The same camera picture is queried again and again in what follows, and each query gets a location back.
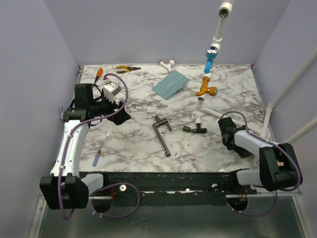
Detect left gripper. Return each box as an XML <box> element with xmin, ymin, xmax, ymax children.
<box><xmin>90</xmin><ymin>91</ymin><xmax>131</xmax><ymax>124</ymax></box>

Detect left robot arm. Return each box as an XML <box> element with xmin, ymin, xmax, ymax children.
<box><xmin>40</xmin><ymin>82</ymin><xmax>131</xmax><ymax>210</ymax></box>

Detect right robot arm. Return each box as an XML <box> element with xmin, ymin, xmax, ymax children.
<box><xmin>218</xmin><ymin>117</ymin><xmax>303</xmax><ymax>194</ymax></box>

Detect small white pipe elbow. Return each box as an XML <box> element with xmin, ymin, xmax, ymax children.
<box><xmin>192</xmin><ymin>114</ymin><xmax>202</xmax><ymax>124</ymax></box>

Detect black pipe tee fitting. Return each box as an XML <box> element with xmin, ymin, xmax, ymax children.
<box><xmin>182</xmin><ymin>123</ymin><xmax>208</xmax><ymax>133</ymax></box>

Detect orange brass tap valve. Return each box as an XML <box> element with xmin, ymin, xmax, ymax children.
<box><xmin>196</xmin><ymin>76</ymin><xmax>218</xmax><ymax>97</ymax></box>

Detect black metal T bar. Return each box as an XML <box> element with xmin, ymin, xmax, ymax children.
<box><xmin>152</xmin><ymin>116</ymin><xmax>172</xmax><ymax>157</ymax></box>

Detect blue tap valve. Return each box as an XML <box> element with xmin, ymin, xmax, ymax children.
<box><xmin>204</xmin><ymin>46</ymin><xmax>218</xmax><ymax>74</ymax></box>

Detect white pipe tee fitting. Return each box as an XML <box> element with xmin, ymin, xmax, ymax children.
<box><xmin>159</xmin><ymin>59</ymin><xmax>175</xmax><ymax>73</ymax></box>

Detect white PVC pipe assembly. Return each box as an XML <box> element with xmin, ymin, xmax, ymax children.
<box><xmin>196</xmin><ymin>0</ymin><xmax>317</xmax><ymax>138</ymax></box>

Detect orange handled screwdriver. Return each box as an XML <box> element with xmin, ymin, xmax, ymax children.
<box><xmin>94</xmin><ymin>68</ymin><xmax>103</xmax><ymax>83</ymax></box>

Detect metal wall hook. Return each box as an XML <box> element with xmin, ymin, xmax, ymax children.
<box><xmin>59</xmin><ymin>108</ymin><xmax>69</xmax><ymax>121</ymax></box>

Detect yellow handled pliers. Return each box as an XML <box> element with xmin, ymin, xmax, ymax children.
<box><xmin>116</xmin><ymin>65</ymin><xmax>142</xmax><ymax>74</ymax></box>

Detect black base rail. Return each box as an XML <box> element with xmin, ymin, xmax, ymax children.
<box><xmin>101</xmin><ymin>172</ymin><xmax>257</xmax><ymax>207</ymax></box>

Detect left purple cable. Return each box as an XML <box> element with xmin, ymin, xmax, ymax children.
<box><xmin>57</xmin><ymin>73</ymin><xmax>141</xmax><ymax>221</ymax></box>

